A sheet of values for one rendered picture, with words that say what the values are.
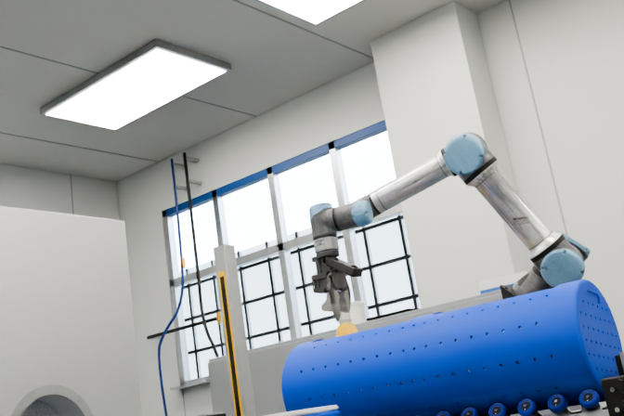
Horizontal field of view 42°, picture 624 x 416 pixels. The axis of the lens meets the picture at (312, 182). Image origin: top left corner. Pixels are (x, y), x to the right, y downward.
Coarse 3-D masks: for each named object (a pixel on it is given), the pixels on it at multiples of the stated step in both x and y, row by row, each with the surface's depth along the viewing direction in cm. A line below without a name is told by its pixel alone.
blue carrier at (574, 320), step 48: (576, 288) 190; (384, 336) 217; (432, 336) 206; (480, 336) 197; (528, 336) 189; (576, 336) 182; (288, 384) 229; (336, 384) 219; (384, 384) 210; (432, 384) 203; (480, 384) 196; (528, 384) 190; (576, 384) 184
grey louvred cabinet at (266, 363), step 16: (448, 304) 387; (464, 304) 380; (480, 304) 375; (384, 320) 408; (400, 320) 400; (304, 336) 440; (320, 336) 430; (256, 352) 457; (272, 352) 450; (288, 352) 442; (208, 368) 479; (224, 368) 471; (256, 368) 455; (272, 368) 448; (224, 384) 469; (256, 384) 454; (272, 384) 447; (224, 400) 468; (256, 400) 452; (272, 400) 445
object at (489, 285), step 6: (504, 276) 386; (510, 276) 385; (516, 276) 383; (522, 276) 382; (480, 282) 392; (486, 282) 390; (492, 282) 389; (498, 282) 387; (504, 282) 386; (510, 282) 384; (480, 288) 391; (486, 288) 390; (492, 288) 388; (498, 288) 387
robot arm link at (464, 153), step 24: (456, 144) 234; (480, 144) 232; (456, 168) 234; (480, 168) 233; (480, 192) 237; (504, 192) 233; (504, 216) 235; (528, 216) 232; (528, 240) 233; (552, 240) 230; (552, 264) 228; (576, 264) 227
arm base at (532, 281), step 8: (528, 272) 250; (536, 272) 246; (520, 280) 250; (528, 280) 246; (536, 280) 245; (544, 280) 244; (512, 288) 251; (520, 288) 247; (528, 288) 245; (536, 288) 244; (544, 288) 244
